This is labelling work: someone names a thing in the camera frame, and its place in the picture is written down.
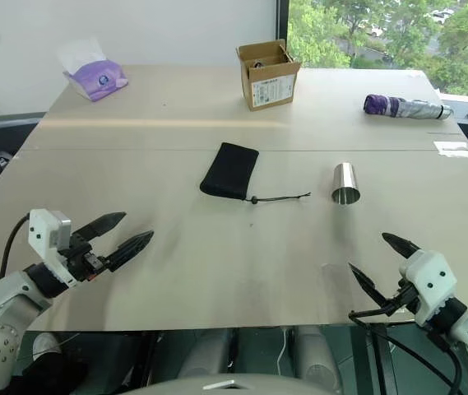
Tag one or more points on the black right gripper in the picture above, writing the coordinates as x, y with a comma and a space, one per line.
406, 298

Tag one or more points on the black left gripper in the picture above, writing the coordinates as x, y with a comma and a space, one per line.
81, 261

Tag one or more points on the black table leg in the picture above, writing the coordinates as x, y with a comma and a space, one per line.
381, 362

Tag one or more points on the stainless steel cup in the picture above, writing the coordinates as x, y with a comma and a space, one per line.
345, 181

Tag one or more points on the silver robot leg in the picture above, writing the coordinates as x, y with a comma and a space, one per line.
205, 354
316, 354

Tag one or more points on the white shoe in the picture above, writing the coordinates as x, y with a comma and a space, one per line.
46, 343

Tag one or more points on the purple tissue pack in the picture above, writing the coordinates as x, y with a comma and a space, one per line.
98, 78

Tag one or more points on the folded purple silver umbrella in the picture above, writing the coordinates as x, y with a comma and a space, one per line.
406, 108

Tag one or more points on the silver robot torso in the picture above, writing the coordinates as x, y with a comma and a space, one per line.
233, 384

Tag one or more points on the open cardboard box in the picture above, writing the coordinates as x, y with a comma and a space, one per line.
270, 88

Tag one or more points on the dark round object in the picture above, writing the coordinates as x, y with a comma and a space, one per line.
257, 64

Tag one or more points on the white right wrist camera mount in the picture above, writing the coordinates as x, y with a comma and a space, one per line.
431, 280

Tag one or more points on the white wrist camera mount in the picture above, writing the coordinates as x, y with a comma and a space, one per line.
40, 230
431, 280

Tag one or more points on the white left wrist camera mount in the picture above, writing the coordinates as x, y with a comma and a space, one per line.
40, 230

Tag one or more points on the dark window frame post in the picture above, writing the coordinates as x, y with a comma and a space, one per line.
282, 29

